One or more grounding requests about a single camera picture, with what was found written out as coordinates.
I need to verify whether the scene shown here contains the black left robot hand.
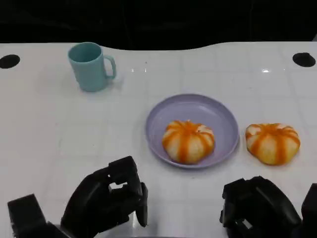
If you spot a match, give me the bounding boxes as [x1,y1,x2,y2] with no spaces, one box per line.
[60,155,149,236]

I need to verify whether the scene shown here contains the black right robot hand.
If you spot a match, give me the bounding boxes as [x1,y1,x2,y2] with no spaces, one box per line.
[219,176,303,238]

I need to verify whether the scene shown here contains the orange white toy bread roll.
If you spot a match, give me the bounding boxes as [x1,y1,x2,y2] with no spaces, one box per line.
[245,122,301,166]
[162,119,215,164]

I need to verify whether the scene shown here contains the lilac plate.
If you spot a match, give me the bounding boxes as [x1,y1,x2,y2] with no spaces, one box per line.
[144,93,240,170]

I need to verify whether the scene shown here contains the pale green mug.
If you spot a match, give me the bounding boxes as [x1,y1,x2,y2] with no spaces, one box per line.
[67,42,117,93]

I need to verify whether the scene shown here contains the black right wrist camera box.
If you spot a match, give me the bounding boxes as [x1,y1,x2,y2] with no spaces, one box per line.
[301,183,317,224]

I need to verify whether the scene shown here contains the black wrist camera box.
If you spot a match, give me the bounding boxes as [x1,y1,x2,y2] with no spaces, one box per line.
[7,193,48,238]
[301,183,317,224]

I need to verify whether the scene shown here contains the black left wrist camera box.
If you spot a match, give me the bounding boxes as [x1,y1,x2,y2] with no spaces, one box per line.
[7,193,48,238]

